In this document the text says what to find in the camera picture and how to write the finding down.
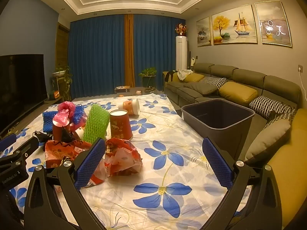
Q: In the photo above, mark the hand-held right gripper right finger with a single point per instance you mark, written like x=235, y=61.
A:
x=217, y=163

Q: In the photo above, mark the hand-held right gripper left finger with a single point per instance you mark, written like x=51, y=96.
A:
x=90, y=165

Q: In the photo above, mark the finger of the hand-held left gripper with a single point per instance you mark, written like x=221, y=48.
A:
x=24, y=149
x=7, y=141

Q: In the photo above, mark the black plastic bag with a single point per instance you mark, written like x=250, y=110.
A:
x=42, y=136

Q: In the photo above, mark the red printed plastic bag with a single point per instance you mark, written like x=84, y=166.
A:
x=60, y=152

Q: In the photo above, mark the red clear plastic bag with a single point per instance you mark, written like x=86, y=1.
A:
x=122, y=158

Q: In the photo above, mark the white paper cup orange print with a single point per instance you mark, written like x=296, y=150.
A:
x=80, y=132

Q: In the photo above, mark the grey plastic bin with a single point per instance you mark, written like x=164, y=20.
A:
x=227, y=129

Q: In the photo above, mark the blue foam net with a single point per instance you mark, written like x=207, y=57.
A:
x=49, y=122

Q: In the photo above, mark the dark red paper cup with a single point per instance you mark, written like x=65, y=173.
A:
x=57, y=133

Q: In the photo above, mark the green foam net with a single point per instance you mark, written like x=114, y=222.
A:
x=94, y=124

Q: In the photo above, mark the pink plastic bag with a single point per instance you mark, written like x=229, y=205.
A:
x=64, y=110

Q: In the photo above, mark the orange spotted paper cup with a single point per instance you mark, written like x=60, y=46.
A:
x=128, y=107

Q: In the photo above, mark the grey television cabinet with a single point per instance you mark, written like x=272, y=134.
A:
x=49, y=105

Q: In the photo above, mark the black television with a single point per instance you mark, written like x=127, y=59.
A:
x=19, y=88

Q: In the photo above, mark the light grey cushion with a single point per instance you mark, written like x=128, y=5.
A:
x=266, y=136

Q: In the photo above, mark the blue floral tablecloth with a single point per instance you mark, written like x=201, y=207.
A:
x=168, y=136

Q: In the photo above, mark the small orange lit device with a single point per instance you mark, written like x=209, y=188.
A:
x=56, y=93

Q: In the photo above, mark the yellow leather cushion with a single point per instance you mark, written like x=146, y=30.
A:
x=237, y=92

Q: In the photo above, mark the dark grey cushion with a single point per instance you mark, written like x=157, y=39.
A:
x=205, y=88

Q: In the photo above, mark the large yellow cushion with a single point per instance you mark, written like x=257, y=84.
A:
x=292, y=160

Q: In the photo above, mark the black white patterned cushion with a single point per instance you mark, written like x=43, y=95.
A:
x=212, y=81
x=268, y=105

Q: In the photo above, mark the flat printed box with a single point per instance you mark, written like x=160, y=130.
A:
x=122, y=89

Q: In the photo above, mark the trailing plant white pot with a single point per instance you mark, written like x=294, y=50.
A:
x=60, y=73

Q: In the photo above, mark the small yellow cushion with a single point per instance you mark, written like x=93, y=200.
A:
x=193, y=77

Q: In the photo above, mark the grey sofa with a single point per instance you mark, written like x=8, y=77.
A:
x=247, y=76

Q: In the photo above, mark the white cloth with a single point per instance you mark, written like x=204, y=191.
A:
x=184, y=73

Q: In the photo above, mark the glass tea tray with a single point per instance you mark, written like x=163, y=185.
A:
x=148, y=89

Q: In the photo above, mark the black garment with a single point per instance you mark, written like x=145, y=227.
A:
x=169, y=76

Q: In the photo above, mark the green potted plant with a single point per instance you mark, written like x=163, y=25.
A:
x=148, y=76

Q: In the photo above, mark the blue curtain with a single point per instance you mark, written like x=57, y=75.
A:
x=156, y=50
x=96, y=57

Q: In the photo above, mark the brown wooden panel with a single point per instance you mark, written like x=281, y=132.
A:
x=61, y=43

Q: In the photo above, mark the white standing air conditioner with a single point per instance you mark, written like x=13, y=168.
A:
x=181, y=52

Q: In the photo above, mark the orange curtain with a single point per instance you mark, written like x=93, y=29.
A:
x=129, y=52

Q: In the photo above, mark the small landscape painting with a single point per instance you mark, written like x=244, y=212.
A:
x=203, y=32

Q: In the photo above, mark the red gold flower ornament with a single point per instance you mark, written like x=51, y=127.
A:
x=179, y=29

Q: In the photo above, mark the wide sailing ship painting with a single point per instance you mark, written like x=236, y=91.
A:
x=233, y=25

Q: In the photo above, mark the purple framed painting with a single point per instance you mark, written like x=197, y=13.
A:
x=273, y=24

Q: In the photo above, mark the white wall-mounted device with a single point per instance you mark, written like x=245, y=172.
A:
x=192, y=61

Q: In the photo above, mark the wall socket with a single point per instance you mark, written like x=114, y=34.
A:
x=301, y=68

